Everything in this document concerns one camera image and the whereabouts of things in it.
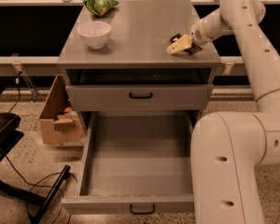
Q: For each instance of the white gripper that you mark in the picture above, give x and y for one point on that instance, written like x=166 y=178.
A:
x=196 y=34

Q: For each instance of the black rxbar chocolate bar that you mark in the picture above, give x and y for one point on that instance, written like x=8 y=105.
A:
x=194 y=49

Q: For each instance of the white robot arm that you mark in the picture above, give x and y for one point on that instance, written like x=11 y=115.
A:
x=226 y=146

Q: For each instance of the grey drawer cabinet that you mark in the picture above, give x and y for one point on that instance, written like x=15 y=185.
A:
x=135 y=53

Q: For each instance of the closed grey middle drawer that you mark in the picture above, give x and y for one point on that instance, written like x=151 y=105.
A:
x=139 y=97

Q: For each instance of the open grey bottom drawer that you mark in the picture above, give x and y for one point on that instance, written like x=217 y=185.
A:
x=137 y=163

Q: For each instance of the white ceramic bowl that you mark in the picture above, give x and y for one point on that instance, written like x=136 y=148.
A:
x=95 y=34

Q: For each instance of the green chip bag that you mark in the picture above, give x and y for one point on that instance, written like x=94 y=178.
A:
x=99 y=7

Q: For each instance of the brown cardboard box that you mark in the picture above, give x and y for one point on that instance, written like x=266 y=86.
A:
x=59 y=123

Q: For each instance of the metal railing beam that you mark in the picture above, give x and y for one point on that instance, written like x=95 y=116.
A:
x=47 y=66

